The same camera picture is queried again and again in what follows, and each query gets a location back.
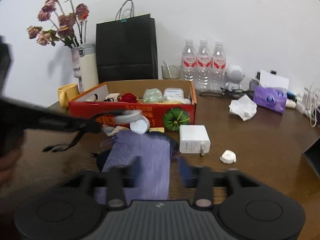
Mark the white robot figure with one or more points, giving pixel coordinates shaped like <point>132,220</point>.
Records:
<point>235,76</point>

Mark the teal binder clip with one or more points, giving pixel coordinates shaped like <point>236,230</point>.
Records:
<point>123,20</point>

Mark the purple tissue pack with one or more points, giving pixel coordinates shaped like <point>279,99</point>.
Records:
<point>270,100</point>

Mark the red cardboard box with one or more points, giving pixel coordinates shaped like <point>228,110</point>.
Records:
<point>155,115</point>

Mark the black paper bag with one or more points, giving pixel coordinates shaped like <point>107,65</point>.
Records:
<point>125,50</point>

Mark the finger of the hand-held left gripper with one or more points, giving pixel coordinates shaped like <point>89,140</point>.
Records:
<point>55,121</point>

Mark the mottled pink ceramic vase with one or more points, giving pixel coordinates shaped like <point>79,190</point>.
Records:
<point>75,65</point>

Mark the red fabric rose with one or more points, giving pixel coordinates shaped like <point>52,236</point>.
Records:
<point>128,98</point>

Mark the wooden desktop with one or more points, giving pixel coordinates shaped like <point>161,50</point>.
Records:
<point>250,142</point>

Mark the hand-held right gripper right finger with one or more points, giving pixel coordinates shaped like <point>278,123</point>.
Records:
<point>187,175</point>

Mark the clear water bottle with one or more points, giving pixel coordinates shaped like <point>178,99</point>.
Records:
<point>188,65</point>
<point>219,66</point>
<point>205,66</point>

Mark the cream cube charger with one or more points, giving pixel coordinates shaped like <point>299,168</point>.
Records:
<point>112,97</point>

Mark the small white cap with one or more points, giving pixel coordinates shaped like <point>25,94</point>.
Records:
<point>228,157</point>

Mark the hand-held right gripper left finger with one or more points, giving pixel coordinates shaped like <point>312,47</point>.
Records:
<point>116,187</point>

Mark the crumpled white tissue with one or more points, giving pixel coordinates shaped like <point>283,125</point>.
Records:
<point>242,107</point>

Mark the clear glass cup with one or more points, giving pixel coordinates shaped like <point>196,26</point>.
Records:
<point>175,73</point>

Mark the clear plastic bag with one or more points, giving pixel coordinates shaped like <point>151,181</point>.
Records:
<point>153,95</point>

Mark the white plastic bottle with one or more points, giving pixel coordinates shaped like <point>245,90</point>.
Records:
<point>140,127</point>

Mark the spoon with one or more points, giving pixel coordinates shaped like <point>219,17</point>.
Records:
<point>168,70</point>

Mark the yellow flat piece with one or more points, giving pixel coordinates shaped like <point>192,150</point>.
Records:
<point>157,130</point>

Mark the cream thermos bottle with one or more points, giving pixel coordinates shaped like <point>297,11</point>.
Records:
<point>88,70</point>

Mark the purple fabric pouch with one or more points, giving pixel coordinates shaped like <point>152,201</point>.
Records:
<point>150,160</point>

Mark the dried pink rose bouquet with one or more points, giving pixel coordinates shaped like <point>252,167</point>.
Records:
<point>65,22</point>

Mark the yellow mug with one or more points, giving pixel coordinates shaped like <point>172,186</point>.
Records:
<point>66,95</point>

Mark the white power adapter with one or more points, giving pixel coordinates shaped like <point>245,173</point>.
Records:
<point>191,138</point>

